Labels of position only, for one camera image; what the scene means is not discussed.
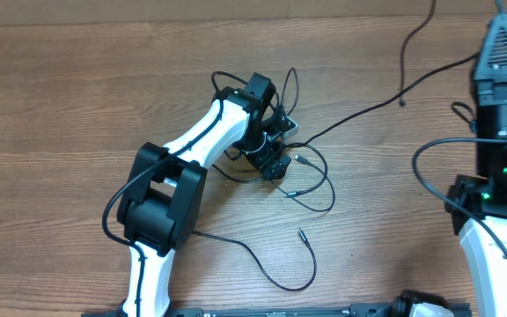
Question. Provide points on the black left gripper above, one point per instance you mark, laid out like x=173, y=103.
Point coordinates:
x=260, y=158

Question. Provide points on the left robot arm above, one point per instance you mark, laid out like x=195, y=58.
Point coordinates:
x=159, y=205

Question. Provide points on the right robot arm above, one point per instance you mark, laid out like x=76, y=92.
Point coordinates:
x=478, y=204

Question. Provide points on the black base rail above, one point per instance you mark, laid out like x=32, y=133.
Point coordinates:
x=399, y=307

